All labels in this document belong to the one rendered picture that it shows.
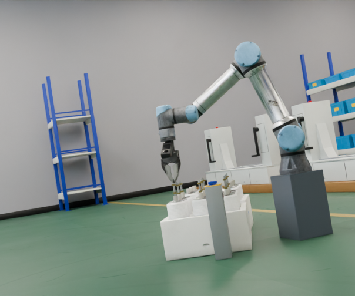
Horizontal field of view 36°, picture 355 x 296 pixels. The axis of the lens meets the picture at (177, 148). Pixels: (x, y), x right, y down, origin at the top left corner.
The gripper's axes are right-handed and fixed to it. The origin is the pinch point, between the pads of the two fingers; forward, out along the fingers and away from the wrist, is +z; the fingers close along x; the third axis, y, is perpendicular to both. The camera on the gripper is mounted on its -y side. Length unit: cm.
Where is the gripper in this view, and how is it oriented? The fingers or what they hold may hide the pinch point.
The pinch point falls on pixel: (173, 180)
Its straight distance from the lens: 256.6
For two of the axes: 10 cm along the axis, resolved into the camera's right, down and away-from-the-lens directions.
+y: 1.3, 0.1, 9.9
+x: -9.8, 1.5, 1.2
